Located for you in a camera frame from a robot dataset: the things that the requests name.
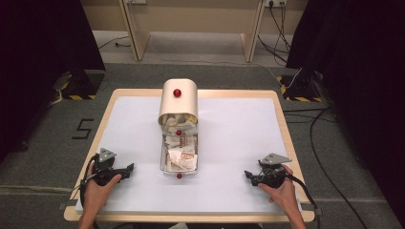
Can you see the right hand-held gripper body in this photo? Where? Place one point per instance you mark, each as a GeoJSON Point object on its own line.
{"type": "Point", "coordinates": [272, 176]}

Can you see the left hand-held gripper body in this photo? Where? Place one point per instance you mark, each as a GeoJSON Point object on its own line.
{"type": "Point", "coordinates": [103, 173]}

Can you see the person's left hand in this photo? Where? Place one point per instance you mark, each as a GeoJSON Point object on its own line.
{"type": "Point", "coordinates": [98, 194]}

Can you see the person's right hand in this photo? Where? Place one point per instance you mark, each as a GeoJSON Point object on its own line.
{"type": "Point", "coordinates": [281, 195]}

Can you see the long clear drawer red knob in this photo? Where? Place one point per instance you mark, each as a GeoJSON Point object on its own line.
{"type": "Point", "coordinates": [164, 159]}

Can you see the white table mat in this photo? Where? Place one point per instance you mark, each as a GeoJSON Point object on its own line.
{"type": "Point", "coordinates": [235, 140]}

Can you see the crumpled paper in long drawer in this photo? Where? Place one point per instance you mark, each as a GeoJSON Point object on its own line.
{"type": "Point", "coordinates": [181, 157]}

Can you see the small cream drawer red knob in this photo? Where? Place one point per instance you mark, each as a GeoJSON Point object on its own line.
{"type": "Point", "coordinates": [179, 129]}

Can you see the crumpled paper in small drawer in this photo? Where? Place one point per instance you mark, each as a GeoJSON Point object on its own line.
{"type": "Point", "coordinates": [173, 120]}

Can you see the wooden table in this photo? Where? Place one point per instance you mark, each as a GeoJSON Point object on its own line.
{"type": "Point", "coordinates": [283, 108]}

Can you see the cream box lid, red knob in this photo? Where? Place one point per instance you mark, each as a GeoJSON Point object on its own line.
{"type": "Point", "coordinates": [178, 101]}

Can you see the black stand base striped tape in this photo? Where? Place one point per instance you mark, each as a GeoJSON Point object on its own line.
{"type": "Point", "coordinates": [84, 86]}
{"type": "Point", "coordinates": [299, 90]}

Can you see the black curtain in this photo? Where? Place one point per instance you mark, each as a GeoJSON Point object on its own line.
{"type": "Point", "coordinates": [38, 63]}
{"type": "Point", "coordinates": [366, 79]}

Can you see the wooden desk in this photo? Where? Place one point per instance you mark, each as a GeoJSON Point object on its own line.
{"type": "Point", "coordinates": [140, 38]}

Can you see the white socket box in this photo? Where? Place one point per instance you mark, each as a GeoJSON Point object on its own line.
{"type": "Point", "coordinates": [136, 1]}

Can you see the white wall socket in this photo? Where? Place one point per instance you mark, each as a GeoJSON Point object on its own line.
{"type": "Point", "coordinates": [275, 2]}

